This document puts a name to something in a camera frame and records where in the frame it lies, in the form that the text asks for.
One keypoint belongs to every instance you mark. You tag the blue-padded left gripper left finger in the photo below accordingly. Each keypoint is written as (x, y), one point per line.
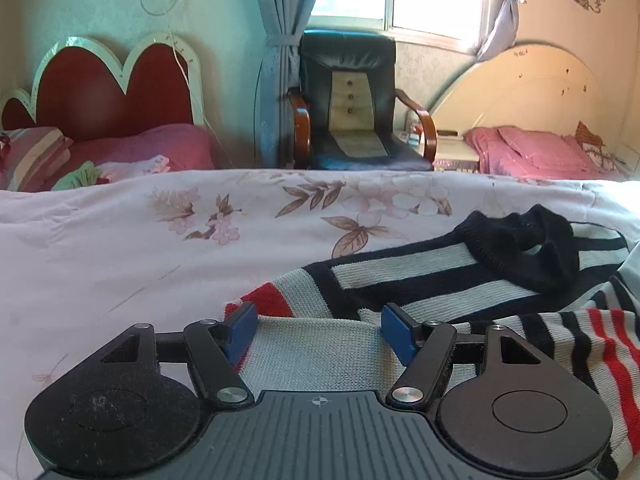
(215, 349)

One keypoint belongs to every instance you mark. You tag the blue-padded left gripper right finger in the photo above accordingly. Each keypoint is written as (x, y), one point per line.
(424, 349)

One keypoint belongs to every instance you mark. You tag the striped knit sweater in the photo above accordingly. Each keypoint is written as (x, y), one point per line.
(571, 289)

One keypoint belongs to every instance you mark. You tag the striped folded clothes pile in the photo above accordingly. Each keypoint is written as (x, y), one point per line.
(30, 156)

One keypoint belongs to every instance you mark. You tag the pink floral bed quilt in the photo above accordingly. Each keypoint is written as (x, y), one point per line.
(79, 267)

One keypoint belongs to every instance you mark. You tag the white bedside table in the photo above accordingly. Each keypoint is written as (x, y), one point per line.
(452, 154)

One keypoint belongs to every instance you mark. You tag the magenta pillow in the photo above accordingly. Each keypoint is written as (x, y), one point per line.
(187, 147)

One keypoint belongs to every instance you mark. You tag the pink pillow on far bed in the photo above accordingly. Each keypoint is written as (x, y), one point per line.
(513, 152)

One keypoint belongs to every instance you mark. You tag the black leather armchair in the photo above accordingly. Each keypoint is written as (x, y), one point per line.
(344, 106)

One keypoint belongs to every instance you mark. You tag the cream arched headboard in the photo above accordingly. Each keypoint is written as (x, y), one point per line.
(532, 87)

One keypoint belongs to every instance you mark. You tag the red heart-shaped headboard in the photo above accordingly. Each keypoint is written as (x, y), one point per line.
(81, 88)

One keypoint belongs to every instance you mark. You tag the white right curtain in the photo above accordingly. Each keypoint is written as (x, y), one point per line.
(503, 31)

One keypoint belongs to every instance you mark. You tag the blue-grey left curtain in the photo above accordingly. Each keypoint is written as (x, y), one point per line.
(284, 22)

